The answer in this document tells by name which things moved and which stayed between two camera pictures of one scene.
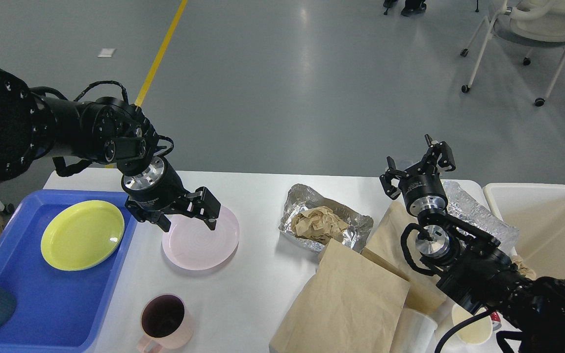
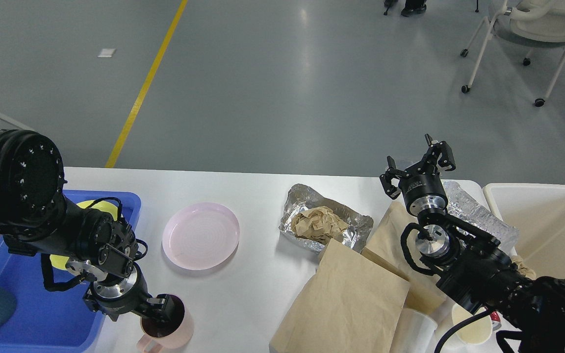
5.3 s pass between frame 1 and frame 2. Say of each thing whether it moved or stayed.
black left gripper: moved
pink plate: stayed
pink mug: stayed
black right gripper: stayed
